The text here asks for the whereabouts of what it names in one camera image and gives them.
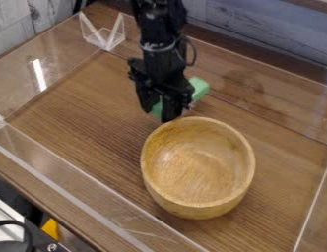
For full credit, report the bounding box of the brown wooden bowl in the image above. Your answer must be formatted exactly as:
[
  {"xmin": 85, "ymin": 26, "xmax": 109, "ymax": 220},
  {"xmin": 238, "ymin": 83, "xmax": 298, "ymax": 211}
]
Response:
[{"xmin": 140, "ymin": 116, "xmax": 256, "ymax": 220}]

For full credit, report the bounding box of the black cable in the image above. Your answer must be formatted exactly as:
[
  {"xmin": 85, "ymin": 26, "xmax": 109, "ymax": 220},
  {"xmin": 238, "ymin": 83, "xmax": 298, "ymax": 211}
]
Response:
[{"xmin": 0, "ymin": 220, "xmax": 37, "ymax": 252}]

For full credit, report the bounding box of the green rectangular block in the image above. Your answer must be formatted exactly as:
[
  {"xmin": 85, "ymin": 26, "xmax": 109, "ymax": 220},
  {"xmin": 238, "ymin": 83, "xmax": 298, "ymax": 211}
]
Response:
[{"xmin": 152, "ymin": 76, "xmax": 209, "ymax": 118}]

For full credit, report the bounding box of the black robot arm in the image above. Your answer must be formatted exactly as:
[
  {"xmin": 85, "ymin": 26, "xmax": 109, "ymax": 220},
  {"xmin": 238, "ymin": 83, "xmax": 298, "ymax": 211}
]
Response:
[{"xmin": 128, "ymin": 0, "xmax": 197, "ymax": 122}]

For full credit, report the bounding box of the clear acrylic corner bracket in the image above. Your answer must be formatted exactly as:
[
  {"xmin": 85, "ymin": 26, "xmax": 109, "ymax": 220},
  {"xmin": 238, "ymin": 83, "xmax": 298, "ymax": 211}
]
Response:
[{"xmin": 78, "ymin": 13, "xmax": 125, "ymax": 51}]

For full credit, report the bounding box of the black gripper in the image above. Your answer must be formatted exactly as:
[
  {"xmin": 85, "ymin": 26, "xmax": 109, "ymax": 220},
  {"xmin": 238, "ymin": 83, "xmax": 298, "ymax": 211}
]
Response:
[{"xmin": 128, "ymin": 45, "xmax": 195, "ymax": 123}]

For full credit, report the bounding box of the yellow sticker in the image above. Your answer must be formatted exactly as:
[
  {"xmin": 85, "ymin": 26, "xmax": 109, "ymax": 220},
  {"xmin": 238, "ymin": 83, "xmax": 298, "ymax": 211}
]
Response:
[{"xmin": 41, "ymin": 219, "xmax": 60, "ymax": 240}]

